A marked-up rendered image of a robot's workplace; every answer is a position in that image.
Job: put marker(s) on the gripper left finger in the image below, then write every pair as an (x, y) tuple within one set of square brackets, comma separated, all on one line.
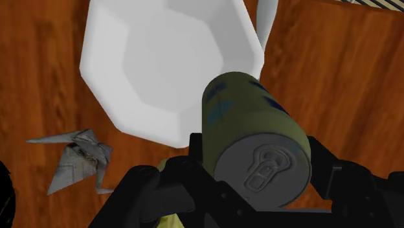
[(148, 189)]

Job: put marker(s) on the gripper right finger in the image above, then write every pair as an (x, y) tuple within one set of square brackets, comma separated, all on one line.
[(356, 189)]

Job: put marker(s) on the olive green drink can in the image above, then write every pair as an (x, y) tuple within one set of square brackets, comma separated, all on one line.
[(249, 120)]

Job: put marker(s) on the yellow-green round thing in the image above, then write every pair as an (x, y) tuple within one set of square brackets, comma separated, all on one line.
[(172, 221)]

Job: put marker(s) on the grey paper origami crane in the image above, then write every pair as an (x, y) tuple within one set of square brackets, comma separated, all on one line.
[(79, 158)]

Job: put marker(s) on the brown wooden table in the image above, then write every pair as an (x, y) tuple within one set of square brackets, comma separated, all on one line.
[(341, 79)]

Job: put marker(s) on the white octagonal bowl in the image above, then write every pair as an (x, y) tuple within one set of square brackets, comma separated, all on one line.
[(164, 63)]

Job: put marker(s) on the black rounded thing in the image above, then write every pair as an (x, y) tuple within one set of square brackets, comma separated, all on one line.
[(5, 202)]

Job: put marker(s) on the striped black and white rug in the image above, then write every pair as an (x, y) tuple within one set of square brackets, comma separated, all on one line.
[(378, 3)]

